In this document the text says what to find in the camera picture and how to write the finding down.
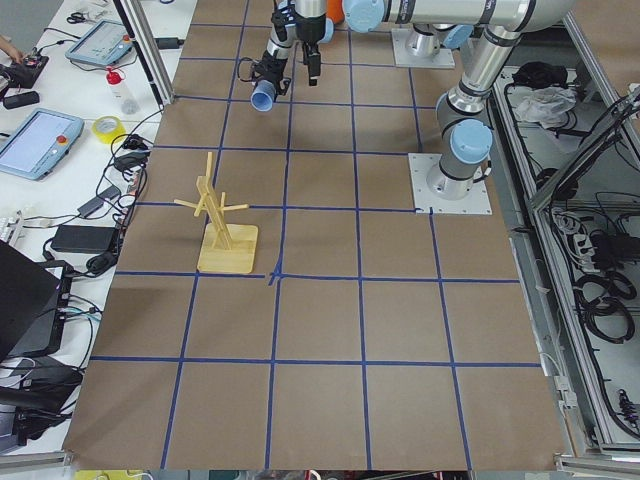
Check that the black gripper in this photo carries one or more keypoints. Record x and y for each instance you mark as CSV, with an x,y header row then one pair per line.
x,y
270,70

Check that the blue plastic cup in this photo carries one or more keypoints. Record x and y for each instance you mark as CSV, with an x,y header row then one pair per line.
x,y
263,96

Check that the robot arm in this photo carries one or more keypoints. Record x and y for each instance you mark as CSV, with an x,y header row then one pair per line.
x,y
305,22
467,139

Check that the wooden cup rack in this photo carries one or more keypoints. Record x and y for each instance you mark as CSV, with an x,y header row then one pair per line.
x,y
226,248

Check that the orange cylindrical container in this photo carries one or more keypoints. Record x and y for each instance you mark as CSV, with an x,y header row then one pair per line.
x,y
335,11

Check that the red cap squeeze bottle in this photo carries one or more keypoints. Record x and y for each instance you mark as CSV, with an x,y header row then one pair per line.
x,y
116,82

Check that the far teach pendant tablet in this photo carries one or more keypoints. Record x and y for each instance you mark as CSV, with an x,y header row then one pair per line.
x,y
103,45

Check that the teach pendant tablet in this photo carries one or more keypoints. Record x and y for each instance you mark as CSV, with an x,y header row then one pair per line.
x,y
40,143
103,45

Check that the yellow tape roll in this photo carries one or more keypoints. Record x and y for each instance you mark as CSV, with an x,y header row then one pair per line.
x,y
108,129

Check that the black power adapter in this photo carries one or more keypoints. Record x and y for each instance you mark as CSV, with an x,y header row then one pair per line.
x,y
91,206

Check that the near teach pendant tablet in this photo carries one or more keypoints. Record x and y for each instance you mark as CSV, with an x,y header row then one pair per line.
x,y
40,143

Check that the large black power brick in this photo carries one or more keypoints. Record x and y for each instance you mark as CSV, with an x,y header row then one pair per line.
x,y
83,239

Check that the crumpled white black cloth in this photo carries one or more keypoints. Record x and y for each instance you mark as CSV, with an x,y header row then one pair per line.
x,y
550,98

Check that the black laptop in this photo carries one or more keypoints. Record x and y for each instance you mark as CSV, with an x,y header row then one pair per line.
x,y
33,296

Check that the aluminium frame post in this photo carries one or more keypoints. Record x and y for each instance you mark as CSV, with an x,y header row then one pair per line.
x,y
133,17

